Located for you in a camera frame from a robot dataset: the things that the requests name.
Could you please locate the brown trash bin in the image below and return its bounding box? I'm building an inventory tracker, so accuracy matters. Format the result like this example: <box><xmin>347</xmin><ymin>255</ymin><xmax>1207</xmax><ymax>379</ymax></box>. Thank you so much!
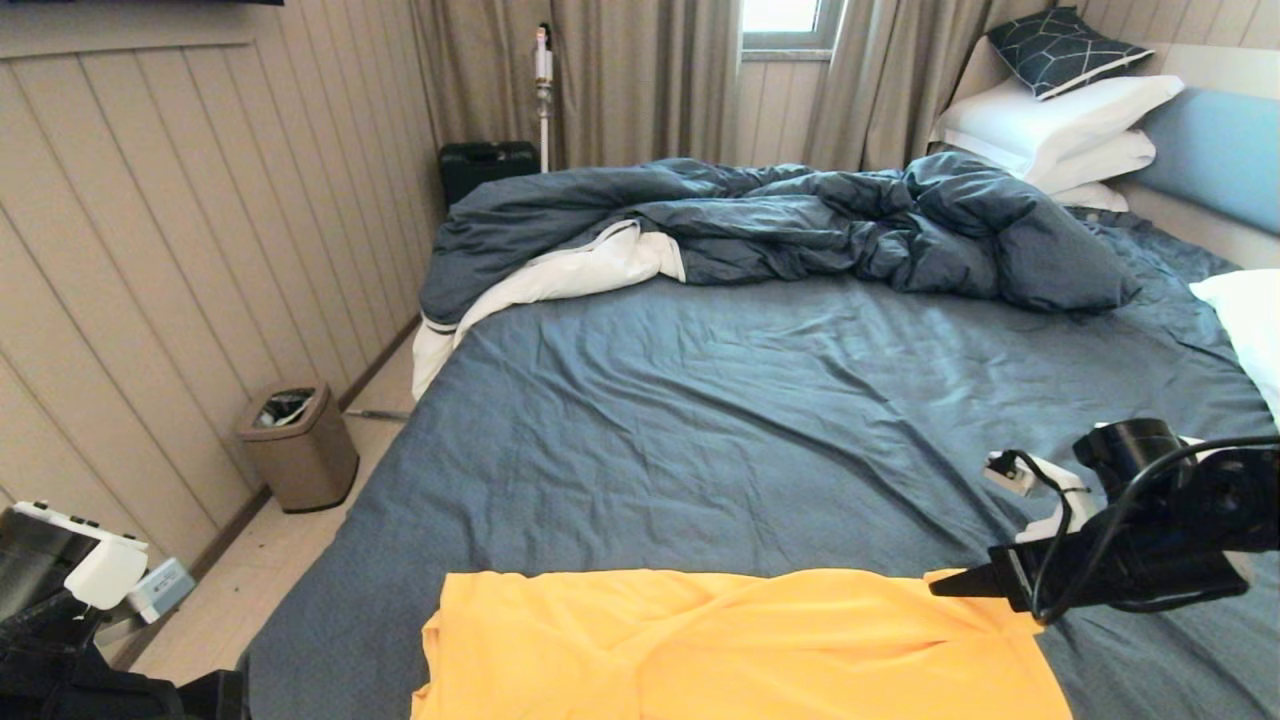
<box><xmin>234</xmin><ymin>380</ymin><xmax>359</xmax><ymax>514</ymax></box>

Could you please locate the blue headboard cushion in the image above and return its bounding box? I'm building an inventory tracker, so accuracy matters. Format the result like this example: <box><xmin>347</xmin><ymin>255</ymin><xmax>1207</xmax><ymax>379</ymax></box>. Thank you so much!
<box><xmin>1133</xmin><ymin>87</ymin><xmax>1280</xmax><ymax>239</ymax></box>

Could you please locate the white stick vacuum cleaner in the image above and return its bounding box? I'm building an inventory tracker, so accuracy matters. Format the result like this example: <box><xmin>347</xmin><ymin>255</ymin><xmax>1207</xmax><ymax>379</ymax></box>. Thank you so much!
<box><xmin>533</xmin><ymin>25</ymin><xmax>556</xmax><ymax>174</ymax></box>

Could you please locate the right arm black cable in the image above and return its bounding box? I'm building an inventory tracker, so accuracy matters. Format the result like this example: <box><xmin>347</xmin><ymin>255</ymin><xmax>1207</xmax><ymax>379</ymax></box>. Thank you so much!
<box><xmin>1000</xmin><ymin>435</ymin><xmax>1280</xmax><ymax>627</ymax></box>

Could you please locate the large white pillow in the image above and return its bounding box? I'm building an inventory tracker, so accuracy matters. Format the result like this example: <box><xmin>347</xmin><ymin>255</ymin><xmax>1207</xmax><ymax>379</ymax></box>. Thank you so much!
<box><xmin>935</xmin><ymin>74</ymin><xmax>1186</xmax><ymax>165</ymax></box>

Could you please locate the yellow printed t-shirt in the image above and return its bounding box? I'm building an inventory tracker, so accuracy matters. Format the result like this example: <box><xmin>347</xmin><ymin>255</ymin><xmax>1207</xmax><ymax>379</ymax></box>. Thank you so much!
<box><xmin>410</xmin><ymin>568</ymin><xmax>1074</xmax><ymax>720</ymax></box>

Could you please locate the window with grey frame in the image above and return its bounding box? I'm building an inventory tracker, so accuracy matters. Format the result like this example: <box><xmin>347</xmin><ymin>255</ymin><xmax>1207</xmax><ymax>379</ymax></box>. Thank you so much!
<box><xmin>740</xmin><ymin>0</ymin><xmax>846</xmax><ymax>61</ymax></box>

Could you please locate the bin liner with trash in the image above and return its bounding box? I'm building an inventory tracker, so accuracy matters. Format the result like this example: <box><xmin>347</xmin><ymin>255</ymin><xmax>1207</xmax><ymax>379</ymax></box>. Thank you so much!
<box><xmin>255</xmin><ymin>390</ymin><xmax>316</xmax><ymax>428</ymax></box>

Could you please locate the grey-blue bed sheet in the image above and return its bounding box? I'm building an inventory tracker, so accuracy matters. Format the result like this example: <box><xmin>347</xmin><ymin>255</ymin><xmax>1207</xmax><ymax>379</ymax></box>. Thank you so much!
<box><xmin>240</xmin><ymin>208</ymin><xmax>1280</xmax><ymax>720</ymax></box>

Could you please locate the beige curtain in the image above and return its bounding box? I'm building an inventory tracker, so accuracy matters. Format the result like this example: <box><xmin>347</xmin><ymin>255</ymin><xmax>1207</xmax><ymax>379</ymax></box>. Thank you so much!
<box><xmin>803</xmin><ymin>0</ymin><xmax>1056</xmax><ymax>171</ymax></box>
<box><xmin>408</xmin><ymin>0</ymin><xmax>741</xmax><ymax>171</ymax></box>

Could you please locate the dark blue crumpled duvet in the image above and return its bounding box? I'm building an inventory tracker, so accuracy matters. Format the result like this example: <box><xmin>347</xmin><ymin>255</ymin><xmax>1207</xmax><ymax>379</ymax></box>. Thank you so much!
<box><xmin>419</xmin><ymin>152</ymin><xmax>1141</xmax><ymax>329</ymax></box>

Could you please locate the dark green hard case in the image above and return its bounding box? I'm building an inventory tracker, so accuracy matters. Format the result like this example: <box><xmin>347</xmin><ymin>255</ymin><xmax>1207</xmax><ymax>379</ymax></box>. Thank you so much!
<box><xmin>438</xmin><ymin>142</ymin><xmax>541</xmax><ymax>209</ymax></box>

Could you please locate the beige headboard frame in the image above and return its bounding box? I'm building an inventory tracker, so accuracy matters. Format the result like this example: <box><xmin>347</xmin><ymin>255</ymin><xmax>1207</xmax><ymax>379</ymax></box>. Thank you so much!
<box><xmin>928</xmin><ymin>38</ymin><xmax>1280</xmax><ymax>271</ymax></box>

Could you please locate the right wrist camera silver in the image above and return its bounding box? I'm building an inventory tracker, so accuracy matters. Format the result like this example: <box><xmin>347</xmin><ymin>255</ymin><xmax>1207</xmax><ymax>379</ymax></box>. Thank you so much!
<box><xmin>983</xmin><ymin>450</ymin><xmax>1037</xmax><ymax>499</ymax></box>

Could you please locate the dark patterned cushion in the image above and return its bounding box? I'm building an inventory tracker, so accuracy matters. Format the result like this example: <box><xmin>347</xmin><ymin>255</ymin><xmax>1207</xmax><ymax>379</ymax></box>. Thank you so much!
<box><xmin>985</xmin><ymin>7</ymin><xmax>1154</xmax><ymax>101</ymax></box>

